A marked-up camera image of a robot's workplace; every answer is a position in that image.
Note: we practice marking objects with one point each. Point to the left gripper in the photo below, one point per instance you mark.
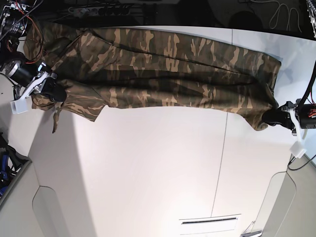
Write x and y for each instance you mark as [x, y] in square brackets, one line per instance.
[298, 119]

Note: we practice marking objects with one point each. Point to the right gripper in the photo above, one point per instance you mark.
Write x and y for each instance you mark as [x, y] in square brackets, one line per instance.
[39, 78]

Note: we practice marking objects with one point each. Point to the camouflage T-shirt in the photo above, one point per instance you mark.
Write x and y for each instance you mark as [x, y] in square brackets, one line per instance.
[128, 68]

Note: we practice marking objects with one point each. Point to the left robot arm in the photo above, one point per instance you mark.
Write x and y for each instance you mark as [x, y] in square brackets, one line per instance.
[296, 50]

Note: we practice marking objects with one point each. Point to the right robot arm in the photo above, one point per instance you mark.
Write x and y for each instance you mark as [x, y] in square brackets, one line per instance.
[14, 21]

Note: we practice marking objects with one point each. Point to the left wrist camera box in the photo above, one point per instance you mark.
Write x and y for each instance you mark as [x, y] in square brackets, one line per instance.
[298, 150]

